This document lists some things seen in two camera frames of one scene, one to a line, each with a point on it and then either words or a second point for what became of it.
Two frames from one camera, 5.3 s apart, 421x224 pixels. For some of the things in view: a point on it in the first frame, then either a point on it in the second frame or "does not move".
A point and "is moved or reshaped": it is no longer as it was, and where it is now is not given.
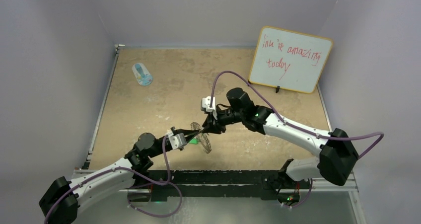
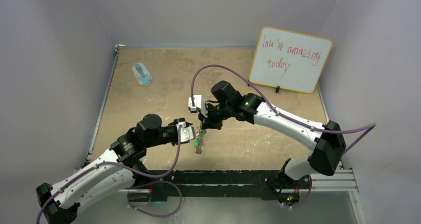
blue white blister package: x=143 y=76 does not move
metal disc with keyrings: x=201 y=138 is moved or reshaped
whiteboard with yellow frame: x=289 y=60 does not move
